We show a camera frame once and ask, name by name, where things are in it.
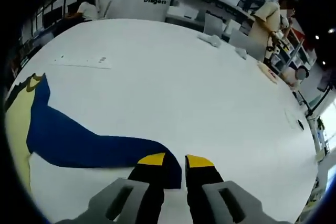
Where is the grey office chair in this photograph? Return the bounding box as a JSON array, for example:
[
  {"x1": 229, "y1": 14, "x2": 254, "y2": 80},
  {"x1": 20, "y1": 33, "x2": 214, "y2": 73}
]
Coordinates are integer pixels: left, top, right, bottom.
[
  {"x1": 228, "y1": 28, "x2": 265, "y2": 62},
  {"x1": 203, "y1": 13, "x2": 224, "y2": 37}
]

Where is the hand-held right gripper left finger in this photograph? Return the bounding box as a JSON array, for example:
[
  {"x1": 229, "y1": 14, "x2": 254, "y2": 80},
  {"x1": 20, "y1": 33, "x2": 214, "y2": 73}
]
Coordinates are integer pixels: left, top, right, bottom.
[{"x1": 56, "y1": 152, "x2": 166, "y2": 224}]

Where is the black camera stand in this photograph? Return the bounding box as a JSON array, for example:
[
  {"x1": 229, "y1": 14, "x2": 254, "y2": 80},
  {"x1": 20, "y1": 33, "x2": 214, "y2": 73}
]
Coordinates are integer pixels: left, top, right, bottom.
[{"x1": 304, "y1": 82, "x2": 334, "y2": 120}]

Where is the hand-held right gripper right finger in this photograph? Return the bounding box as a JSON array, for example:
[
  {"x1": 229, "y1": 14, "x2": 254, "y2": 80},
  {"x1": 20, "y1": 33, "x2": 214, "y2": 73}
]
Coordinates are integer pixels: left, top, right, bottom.
[{"x1": 184, "y1": 154, "x2": 283, "y2": 224}]

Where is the beige cloth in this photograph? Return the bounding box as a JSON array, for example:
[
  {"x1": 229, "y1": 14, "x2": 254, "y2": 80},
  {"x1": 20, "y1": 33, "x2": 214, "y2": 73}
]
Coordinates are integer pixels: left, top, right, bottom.
[{"x1": 256, "y1": 60, "x2": 279, "y2": 85}]

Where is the yellow grey blue garment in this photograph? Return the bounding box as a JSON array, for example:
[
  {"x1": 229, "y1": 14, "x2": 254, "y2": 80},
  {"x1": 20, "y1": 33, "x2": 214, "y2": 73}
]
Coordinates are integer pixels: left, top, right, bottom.
[{"x1": 4, "y1": 72, "x2": 182, "y2": 193}]

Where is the grey metal shelving unit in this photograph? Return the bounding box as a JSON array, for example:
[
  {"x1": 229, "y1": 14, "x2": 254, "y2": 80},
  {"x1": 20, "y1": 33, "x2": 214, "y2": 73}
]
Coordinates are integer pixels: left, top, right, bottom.
[{"x1": 165, "y1": 0, "x2": 316, "y2": 75}]

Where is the white cloth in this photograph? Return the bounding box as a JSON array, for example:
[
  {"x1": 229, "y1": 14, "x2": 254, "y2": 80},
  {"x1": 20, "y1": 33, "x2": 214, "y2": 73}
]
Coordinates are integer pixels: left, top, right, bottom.
[
  {"x1": 197, "y1": 33, "x2": 223, "y2": 49},
  {"x1": 234, "y1": 46, "x2": 249, "y2": 60}
]

